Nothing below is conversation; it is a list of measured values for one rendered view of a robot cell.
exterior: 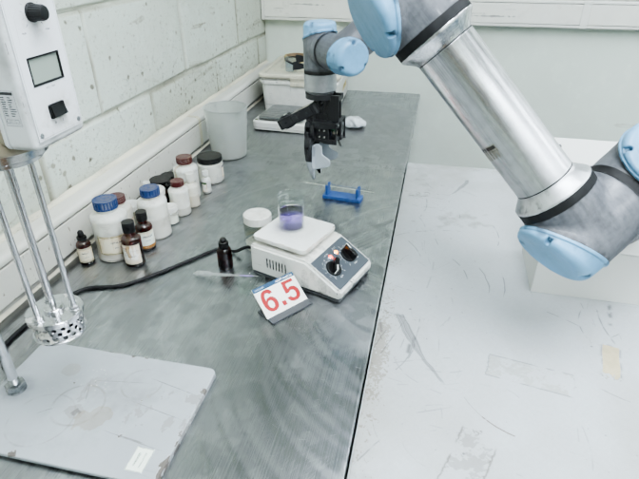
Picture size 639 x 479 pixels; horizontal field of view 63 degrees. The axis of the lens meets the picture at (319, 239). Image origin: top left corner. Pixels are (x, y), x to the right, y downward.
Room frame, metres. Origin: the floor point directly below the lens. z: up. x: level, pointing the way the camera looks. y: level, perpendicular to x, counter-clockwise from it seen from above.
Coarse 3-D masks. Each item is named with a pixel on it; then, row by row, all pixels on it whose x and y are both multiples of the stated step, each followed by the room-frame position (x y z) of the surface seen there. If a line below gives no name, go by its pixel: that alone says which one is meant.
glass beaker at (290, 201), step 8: (280, 192) 0.90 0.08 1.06; (288, 192) 0.91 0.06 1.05; (296, 192) 0.90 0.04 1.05; (304, 192) 0.90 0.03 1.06; (280, 200) 0.87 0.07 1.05; (288, 200) 0.91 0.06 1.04; (296, 200) 0.91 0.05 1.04; (280, 208) 0.87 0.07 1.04; (288, 208) 0.86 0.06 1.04; (296, 208) 0.86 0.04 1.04; (280, 216) 0.87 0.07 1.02; (288, 216) 0.86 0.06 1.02; (296, 216) 0.86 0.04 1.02; (280, 224) 0.87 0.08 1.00; (288, 224) 0.86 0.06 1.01; (296, 224) 0.86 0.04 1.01; (288, 232) 0.86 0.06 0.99; (296, 232) 0.86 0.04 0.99
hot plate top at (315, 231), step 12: (264, 228) 0.88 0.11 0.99; (276, 228) 0.88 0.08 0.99; (312, 228) 0.88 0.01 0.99; (324, 228) 0.88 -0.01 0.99; (264, 240) 0.84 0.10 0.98; (276, 240) 0.83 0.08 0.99; (288, 240) 0.83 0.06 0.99; (300, 240) 0.83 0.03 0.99; (312, 240) 0.83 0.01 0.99; (300, 252) 0.80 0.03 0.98
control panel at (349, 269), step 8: (336, 240) 0.87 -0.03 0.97; (344, 240) 0.88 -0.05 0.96; (328, 248) 0.84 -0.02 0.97; (336, 248) 0.85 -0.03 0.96; (320, 256) 0.81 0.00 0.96; (328, 256) 0.82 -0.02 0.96; (336, 256) 0.83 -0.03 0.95; (360, 256) 0.86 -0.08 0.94; (312, 264) 0.79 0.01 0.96; (320, 264) 0.79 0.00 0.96; (344, 264) 0.82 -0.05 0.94; (352, 264) 0.82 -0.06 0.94; (360, 264) 0.83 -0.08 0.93; (320, 272) 0.78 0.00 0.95; (328, 272) 0.78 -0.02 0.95; (344, 272) 0.80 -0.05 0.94; (352, 272) 0.81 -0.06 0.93; (336, 280) 0.77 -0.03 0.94; (344, 280) 0.78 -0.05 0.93
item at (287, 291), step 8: (288, 280) 0.78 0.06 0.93; (272, 288) 0.76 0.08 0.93; (280, 288) 0.76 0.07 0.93; (288, 288) 0.77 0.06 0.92; (296, 288) 0.77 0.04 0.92; (264, 296) 0.74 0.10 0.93; (272, 296) 0.74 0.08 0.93; (280, 296) 0.75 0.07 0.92; (288, 296) 0.75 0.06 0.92; (296, 296) 0.76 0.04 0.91; (264, 304) 0.72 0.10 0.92; (272, 304) 0.73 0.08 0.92; (280, 304) 0.73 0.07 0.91; (288, 304) 0.74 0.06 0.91; (272, 312) 0.72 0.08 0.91
